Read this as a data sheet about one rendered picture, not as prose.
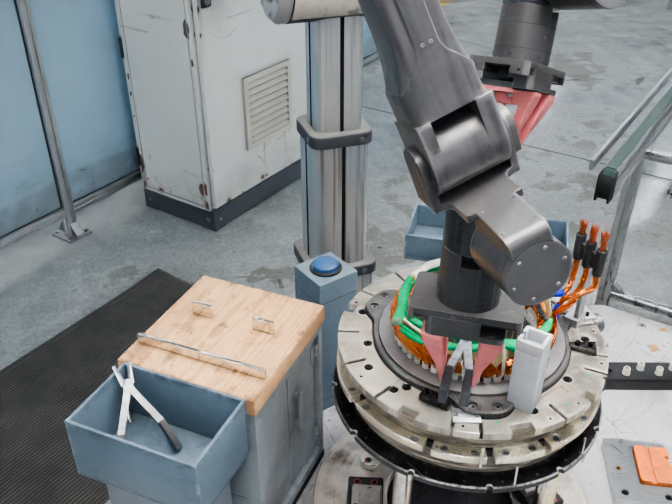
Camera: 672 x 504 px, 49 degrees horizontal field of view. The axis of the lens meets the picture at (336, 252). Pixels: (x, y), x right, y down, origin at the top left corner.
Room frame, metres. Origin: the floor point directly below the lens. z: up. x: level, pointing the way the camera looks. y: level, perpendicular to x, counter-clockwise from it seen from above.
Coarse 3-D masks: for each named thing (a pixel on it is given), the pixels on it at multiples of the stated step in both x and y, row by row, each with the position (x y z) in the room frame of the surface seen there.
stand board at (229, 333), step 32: (192, 288) 0.84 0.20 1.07; (224, 288) 0.84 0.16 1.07; (160, 320) 0.77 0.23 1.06; (192, 320) 0.77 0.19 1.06; (224, 320) 0.77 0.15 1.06; (288, 320) 0.77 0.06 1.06; (320, 320) 0.79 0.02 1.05; (128, 352) 0.70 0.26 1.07; (160, 352) 0.70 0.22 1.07; (224, 352) 0.70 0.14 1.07; (256, 352) 0.70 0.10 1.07; (288, 352) 0.70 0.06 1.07; (224, 384) 0.65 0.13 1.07; (256, 384) 0.65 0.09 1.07
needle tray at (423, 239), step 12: (420, 204) 1.09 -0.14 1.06; (420, 216) 1.09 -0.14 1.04; (432, 216) 1.08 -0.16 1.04; (408, 228) 1.01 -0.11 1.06; (420, 228) 1.07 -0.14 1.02; (432, 228) 1.07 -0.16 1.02; (552, 228) 1.03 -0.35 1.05; (564, 228) 1.03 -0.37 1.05; (408, 240) 0.99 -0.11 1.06; (420, 240) 0.98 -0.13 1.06; (432, 240) 0.98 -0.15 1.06; (564, 240) 1.00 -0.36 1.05; (408, 252) 0.98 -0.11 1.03; (420, 252) 0.98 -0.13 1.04; (432, 252) 0.98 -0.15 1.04
